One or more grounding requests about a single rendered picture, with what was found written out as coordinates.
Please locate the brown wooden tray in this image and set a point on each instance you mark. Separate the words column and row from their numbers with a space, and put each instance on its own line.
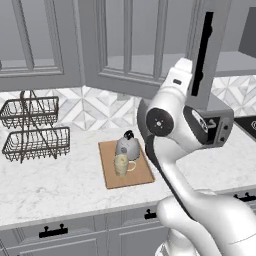
column 133, row 178

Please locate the cream mug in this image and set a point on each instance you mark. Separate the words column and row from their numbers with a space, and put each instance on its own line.
column 120, row 166

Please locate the grey glass-panel cabinet door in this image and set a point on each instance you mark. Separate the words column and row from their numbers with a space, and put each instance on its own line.
column 70, row 40
column 220, row 50
column 91, row 43

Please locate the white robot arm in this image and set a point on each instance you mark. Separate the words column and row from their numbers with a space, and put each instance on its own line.
column 186, row 213

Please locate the grey kettle with black lid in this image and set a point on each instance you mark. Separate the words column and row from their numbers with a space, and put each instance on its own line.
column 130, row 146

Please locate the dark grey range hood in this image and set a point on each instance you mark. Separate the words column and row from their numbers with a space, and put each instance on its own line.
column 249, row 33

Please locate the black hob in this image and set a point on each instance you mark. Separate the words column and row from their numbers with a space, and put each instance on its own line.
column 248, row 126

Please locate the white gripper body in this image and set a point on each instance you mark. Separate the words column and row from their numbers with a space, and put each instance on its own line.
column 185, row 66

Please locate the grey drawer front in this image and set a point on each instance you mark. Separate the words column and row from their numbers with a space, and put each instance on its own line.
column 250, row 204
column 130, row 215
column 83, row 226

